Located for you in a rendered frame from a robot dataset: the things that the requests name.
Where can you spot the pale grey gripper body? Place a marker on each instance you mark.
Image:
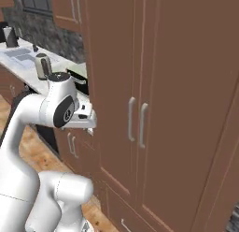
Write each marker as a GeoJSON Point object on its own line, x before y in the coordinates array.
{"type": "Point", "coordinates": [81, 123]}

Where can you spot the brown lower cupboard drawer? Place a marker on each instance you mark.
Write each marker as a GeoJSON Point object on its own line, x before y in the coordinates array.
{"type": "Point", "coordinates": [118, 207]}

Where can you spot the brown tall cupboard door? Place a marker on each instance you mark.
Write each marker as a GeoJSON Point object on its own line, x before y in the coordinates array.
{"type": "Point", "coordinates": [186, 101]}
{"type": "Point", "coordinates": [115, 55]}

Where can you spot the steel sink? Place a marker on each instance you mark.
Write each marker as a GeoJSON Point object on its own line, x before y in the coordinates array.
{"type": "Point", "coordinates": [19, 55]}

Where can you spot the silver electric kettle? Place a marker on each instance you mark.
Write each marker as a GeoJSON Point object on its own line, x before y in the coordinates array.
{"type": "Point", "coordinates": [43, 66]}

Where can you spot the dark framed window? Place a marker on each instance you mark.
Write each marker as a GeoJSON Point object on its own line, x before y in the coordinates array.
{"type": "Point", "coordinates": [35, 2]}

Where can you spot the dark sink tap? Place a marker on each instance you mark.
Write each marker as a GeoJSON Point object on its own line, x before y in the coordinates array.
{"type": "Point", "coordinates": [32, 45]}

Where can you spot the black dishwasher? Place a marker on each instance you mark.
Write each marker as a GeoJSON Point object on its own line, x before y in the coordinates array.
{"type": "Point", "coordinates": [47, 136]}

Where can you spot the grey coffee machine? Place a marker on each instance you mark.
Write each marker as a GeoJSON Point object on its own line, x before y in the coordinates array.
{"type": "Point", "coordinates": [10, 36]}

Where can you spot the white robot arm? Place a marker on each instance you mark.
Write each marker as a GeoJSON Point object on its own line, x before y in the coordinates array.
{"type": "Point", "coordinates": [18, 167]}

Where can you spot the black toaster oven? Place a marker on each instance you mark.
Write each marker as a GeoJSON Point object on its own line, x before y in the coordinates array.
{"type": "Point", "coordinates": [80, 79]}

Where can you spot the brown base cupboard run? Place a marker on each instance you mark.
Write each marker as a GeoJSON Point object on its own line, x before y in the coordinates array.
{"type": "Point", "coordinates": [9, 83]}
{"type": "Point", "coordinates": [81, 154]}

